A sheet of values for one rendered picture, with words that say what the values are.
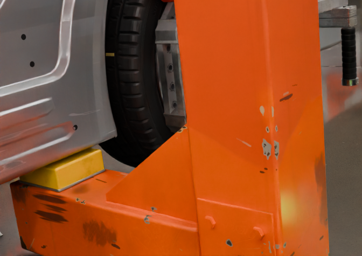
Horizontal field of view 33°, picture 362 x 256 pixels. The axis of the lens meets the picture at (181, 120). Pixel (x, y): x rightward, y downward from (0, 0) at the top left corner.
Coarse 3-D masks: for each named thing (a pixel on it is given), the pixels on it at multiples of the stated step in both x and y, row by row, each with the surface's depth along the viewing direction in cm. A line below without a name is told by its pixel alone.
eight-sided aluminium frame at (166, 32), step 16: (160, 32) 136; (176, 32) 133; (160, 48) 137; (176, 48) 134; (160, 64) 138; (176, 64) 136; (176, 80) 137; (176, 96) 138; (176, 112) 140; (176, 128) 142
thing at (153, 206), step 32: (160, 160) 104; (32, 192) 128; (64, 192) 124; (96, 192) 122; (128, 192) 112; (160, 192) 107; (192, 192) 102; (32, 224) 131; (64, 224) 124; (96, 224) 117; (128, 224) 111; (160, 224) 106; (192, 224) 103
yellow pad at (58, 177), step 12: (72, 156) 130; (84, 156) 129; (96, 156) 131; (48, 168) 124; (60, 168) 124; (72, 168) 126; (84, 168) 129; (96, 168) 132; (24, 180) 131; (36, 180) 128; (48, 180) 125; (60, 180) 124; (72, 180) 127; (84, 180) 129
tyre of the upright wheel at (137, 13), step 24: (120, 0) 140; (144, 0) 137; (120, 24) 139; (144, 24) 137; (120, 48) 138; (144, 48) 138; (120, 72) 139; (144, 72) 139; (120, 96) 142; (144, 96) 139; (120, 120) 145; (144, 120) 141; (120, 144) 153; (144, 144) 146
